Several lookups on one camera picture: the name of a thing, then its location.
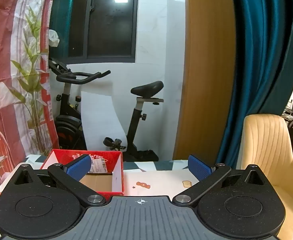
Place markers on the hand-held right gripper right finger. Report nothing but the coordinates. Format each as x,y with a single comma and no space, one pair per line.
199,167

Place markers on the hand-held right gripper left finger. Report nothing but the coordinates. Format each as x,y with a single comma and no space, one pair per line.
78,167

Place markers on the red strawberry print box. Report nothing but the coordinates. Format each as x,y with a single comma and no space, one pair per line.
61,156

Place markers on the white printed tablecloth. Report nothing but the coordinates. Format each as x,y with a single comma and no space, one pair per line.
156,180

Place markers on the white paper sheet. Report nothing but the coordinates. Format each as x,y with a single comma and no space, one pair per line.
99,120

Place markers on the beige padded chair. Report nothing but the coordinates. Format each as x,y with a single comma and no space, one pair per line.
266,140

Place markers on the wooden door panel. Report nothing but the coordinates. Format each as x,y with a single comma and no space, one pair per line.
206,80

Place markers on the black exercise bike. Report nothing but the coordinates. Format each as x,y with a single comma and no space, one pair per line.
146,88

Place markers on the teal curtain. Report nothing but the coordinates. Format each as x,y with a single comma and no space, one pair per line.
60,10
256,55

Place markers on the white plastic bag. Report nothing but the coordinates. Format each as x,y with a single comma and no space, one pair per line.
54,38

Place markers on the red plant print backdrop cloth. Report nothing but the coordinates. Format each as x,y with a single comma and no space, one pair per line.
1,55

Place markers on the dark framed window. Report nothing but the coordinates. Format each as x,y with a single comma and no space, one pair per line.
111,30

